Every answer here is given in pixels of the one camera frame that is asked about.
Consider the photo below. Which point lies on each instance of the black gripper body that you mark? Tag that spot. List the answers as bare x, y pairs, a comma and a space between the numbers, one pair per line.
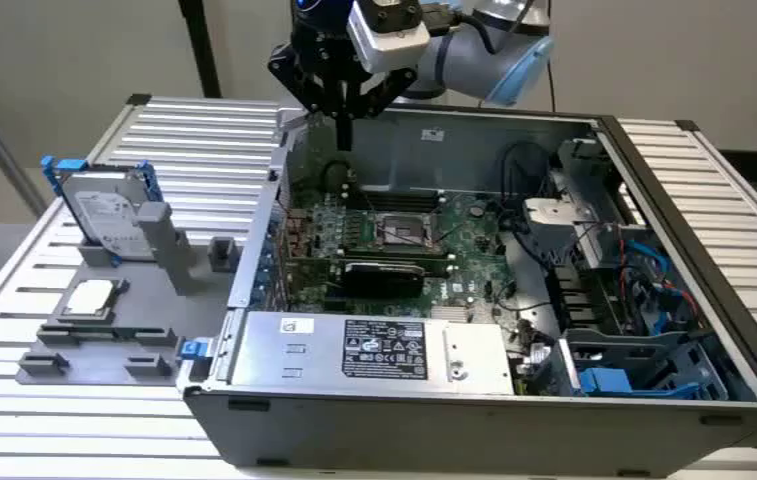
325, 45

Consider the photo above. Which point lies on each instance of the hard disk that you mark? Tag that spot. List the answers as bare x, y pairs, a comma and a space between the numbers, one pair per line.
105, 215

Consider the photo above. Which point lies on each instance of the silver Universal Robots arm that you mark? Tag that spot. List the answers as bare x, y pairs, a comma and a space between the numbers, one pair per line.
465, 55

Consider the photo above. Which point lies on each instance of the grey disk bay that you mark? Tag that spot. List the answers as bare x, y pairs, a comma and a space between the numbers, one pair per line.
619, 345

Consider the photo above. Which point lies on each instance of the black stand pole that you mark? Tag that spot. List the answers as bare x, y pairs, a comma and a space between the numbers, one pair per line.
201, 50

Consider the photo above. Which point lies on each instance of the CPU socket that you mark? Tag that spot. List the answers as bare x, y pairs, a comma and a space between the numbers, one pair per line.
405, 230

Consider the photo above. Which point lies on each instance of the green motherboard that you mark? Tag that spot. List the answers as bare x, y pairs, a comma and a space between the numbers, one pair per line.
472, 260

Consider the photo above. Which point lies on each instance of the black graphics card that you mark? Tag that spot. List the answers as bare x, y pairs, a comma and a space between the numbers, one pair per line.
379, 280

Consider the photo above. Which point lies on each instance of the small silver heat sink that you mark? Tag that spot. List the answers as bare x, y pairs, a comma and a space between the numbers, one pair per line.
452, 314

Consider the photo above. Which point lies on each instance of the grey parts rack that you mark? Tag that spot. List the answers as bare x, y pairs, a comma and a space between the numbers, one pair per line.
145, 320

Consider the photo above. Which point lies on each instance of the silver power supply unit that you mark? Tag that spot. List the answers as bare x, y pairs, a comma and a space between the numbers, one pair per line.
319, 360

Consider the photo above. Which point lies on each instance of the silver CPU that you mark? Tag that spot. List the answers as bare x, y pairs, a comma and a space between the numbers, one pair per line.
88, 297

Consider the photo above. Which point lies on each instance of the blue case latch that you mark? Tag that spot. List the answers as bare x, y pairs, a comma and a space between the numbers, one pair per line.
193, 349

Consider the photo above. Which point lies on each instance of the black block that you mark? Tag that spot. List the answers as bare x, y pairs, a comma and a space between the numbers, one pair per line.
752, 165

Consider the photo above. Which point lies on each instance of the open dark grey PC case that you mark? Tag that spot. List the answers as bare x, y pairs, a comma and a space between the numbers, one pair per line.
419, 430

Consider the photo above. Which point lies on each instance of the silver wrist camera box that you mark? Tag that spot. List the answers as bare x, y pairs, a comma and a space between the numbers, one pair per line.
392, 45

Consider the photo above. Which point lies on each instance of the metal drive cage bracket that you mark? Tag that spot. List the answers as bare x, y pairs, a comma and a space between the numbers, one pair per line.
572, 210

